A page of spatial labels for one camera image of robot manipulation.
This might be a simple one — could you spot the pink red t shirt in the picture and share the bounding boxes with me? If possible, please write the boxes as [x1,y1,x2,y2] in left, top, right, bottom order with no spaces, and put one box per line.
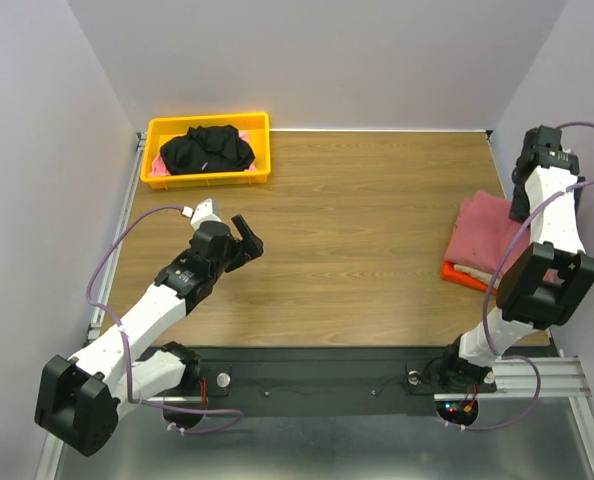
[443,190,530,275]

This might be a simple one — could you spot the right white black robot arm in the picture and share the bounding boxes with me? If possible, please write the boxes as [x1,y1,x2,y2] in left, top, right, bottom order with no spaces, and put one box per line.
[437,126,594,390]

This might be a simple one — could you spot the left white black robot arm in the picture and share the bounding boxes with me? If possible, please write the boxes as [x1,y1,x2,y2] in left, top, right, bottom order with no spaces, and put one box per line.
[34,215,263,456]

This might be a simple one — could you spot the light pink t shirt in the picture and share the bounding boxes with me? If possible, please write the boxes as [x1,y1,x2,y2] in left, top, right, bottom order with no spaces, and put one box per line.
[149,130,258,177]

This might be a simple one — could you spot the black t shirt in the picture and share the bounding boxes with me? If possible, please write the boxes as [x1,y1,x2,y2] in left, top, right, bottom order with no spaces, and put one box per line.
[159,124,256,176]

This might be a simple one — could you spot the yellow plastic bin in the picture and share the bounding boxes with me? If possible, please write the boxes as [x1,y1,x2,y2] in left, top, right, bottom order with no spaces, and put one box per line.
[140,112,271,190]

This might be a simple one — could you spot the folded beige t shirt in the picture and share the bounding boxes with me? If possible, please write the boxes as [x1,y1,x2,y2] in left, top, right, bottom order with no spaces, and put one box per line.
[453,264,492,283]

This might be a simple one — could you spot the folded orange t shirt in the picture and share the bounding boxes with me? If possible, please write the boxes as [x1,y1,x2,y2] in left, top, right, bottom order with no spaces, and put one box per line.
[440,261,488,292]

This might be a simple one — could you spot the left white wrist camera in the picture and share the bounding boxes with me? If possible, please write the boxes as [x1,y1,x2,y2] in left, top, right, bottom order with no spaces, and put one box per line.
[181,198,221,231]

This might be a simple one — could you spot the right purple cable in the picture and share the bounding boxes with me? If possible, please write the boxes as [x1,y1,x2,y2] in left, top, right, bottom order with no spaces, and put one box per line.
[444,121,594,432]

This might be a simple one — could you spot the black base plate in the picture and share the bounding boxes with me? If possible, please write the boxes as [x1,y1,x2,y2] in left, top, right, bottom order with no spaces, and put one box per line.
[84,344,498,419]

